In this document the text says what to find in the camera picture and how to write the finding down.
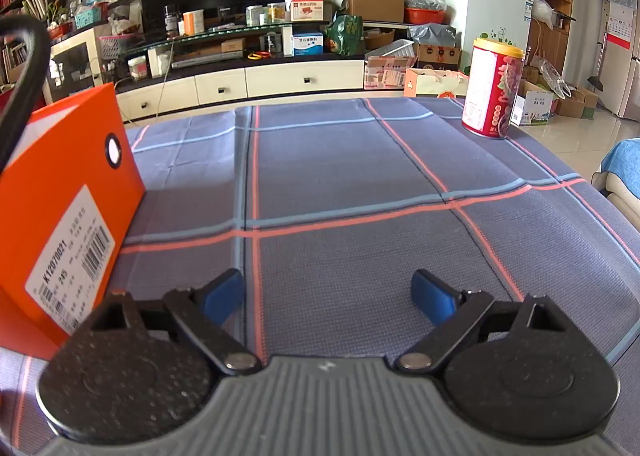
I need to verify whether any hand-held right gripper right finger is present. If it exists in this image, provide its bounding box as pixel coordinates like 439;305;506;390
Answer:
395;270;576;376

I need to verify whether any white cabinet with glass door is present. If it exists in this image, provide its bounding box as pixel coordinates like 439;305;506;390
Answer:
44;26;118;104

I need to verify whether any orange cardboard box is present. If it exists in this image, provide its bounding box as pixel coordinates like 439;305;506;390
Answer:
0;82;147;362

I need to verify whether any dustpan with long handle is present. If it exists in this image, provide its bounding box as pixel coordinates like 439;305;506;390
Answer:
587;21;608;94

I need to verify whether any green foil bag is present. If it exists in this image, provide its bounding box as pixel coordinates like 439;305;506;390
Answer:
325;15;363;57

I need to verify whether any blue blanket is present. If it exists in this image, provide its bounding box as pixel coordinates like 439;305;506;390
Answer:
600;137;640;187

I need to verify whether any red printed cardboard box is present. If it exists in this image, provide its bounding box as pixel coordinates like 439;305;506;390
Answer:
364;56;407;90

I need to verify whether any black cable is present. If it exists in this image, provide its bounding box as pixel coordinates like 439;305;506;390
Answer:
0;17;52;172

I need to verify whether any white plastic basket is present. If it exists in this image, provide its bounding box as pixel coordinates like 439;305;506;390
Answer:
367;39;417;68

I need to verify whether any red plastic basin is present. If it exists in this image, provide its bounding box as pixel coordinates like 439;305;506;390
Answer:
404;7;446;26

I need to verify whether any open cardboard box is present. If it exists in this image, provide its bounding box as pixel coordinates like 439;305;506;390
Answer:
555;86;600;119

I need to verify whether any clear plastic packaging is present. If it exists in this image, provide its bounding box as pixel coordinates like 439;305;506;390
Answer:
537;58;576;99

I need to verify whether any white TV cabinet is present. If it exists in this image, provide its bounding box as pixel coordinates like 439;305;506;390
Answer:
112;21;368;123

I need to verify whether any grey plaid cloth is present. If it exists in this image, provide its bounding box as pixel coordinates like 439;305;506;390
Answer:
0;97;640;437

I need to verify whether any wall calendar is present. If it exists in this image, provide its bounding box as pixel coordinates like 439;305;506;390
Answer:
605;3;636;43

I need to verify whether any pink plastic basket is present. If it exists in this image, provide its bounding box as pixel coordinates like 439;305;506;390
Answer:
98;33;135;58

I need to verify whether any orange and white carton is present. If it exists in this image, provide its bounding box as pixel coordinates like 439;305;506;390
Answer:
291;0;325;22

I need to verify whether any orange and white container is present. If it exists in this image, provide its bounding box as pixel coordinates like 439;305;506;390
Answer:
182;10;206;35

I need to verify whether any brown cardboard box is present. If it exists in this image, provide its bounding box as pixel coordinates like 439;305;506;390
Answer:
346;0;407;23

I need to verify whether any blue and white carton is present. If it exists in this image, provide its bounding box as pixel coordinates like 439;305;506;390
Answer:
292;32;325;57

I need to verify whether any white chest freezer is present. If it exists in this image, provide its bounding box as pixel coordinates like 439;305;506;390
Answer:
422;0;535;74

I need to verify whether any grey plastic bag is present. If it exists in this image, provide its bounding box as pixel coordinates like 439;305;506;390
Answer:
409;23;457;47

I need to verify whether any red can with yellow lid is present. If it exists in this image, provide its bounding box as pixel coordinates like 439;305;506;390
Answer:
461;37;527;141

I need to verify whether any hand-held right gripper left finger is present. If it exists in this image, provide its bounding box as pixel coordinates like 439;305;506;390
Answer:
90;268;263;377

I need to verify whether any orange paper gift bag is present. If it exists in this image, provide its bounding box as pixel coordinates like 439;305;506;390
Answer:
404;67;470;99

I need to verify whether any white box with green print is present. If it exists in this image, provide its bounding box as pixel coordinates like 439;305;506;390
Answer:
511;81;558;127

